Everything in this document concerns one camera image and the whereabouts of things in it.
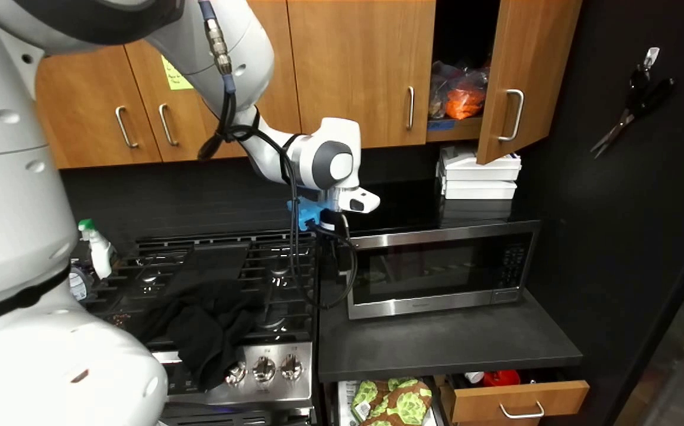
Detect steel cabinet door handle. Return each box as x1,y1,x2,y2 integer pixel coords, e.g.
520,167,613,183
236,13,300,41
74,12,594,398
494,88,527,143
156,101,182,149
401,82,420,133
112,103,142,150

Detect black cloth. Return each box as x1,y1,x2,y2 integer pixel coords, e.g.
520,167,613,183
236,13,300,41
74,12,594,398
135,276,268,392

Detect stainless black microwave oven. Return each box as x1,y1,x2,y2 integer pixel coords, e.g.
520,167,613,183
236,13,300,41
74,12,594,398
343,218,542,322

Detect brown green artichoke oven mitt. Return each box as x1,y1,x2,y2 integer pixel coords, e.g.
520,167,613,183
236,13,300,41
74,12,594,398
376,375,439,426
348,379,387,424

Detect steel drawer handle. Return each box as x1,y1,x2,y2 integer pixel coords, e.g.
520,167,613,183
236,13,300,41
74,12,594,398
497,398,550,424

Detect wooden cabinet door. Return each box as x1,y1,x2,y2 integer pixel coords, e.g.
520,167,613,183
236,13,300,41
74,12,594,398
286,0,440,150
475,0,584,165
33,41,167,173
123,0,303,162

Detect red object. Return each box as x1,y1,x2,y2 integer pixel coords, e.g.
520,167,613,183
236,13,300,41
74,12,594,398
480,366,526,388

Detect dark metal pot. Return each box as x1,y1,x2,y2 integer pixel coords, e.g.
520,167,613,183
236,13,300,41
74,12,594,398
67,257,99,308

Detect yellow green sticky note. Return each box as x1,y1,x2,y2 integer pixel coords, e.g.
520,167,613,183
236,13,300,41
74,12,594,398
158,53,195,92

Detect black refrigerator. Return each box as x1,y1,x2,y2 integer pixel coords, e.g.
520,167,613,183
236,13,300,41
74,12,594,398
514,0,684,426

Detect white stacked boxes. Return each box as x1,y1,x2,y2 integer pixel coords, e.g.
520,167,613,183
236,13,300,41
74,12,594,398
440,147,526,183

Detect silver range knob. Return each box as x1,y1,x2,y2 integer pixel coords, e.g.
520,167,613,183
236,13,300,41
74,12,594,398
251,355,279,385
279,352,305,383
222,359,251,388

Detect stainless gas range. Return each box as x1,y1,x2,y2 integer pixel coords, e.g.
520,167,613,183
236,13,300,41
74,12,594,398
78,228,322,426

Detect black handled kitchen shears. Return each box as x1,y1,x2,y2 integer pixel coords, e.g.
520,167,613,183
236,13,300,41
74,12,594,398
589,72,679,161

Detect clear bottle green cap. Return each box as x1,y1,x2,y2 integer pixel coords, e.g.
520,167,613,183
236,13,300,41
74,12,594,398
77,218,116,281

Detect dark grey flat box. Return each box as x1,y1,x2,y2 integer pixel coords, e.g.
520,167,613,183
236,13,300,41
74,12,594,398
439,197,517,227

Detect small silver hanging tool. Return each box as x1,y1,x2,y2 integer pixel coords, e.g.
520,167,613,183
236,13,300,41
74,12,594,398
640,44,666,79

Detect white paper sheet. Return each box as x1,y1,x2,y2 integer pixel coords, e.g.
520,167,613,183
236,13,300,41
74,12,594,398
337,381,357,426

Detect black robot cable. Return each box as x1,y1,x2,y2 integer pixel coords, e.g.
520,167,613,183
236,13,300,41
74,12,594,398
197,0,337,316

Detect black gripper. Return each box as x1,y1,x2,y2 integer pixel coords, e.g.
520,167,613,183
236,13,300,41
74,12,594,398
320,211,357,279

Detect orange plastic bag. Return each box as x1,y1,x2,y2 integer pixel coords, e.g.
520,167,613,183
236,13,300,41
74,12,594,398
430,59,490,123

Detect wooden drawer with steel handle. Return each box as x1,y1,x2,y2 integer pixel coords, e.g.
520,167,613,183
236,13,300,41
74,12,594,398
443,366,594,426

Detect white flat cardboard box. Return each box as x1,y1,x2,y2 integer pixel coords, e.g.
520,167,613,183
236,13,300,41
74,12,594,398
440,178,520,201

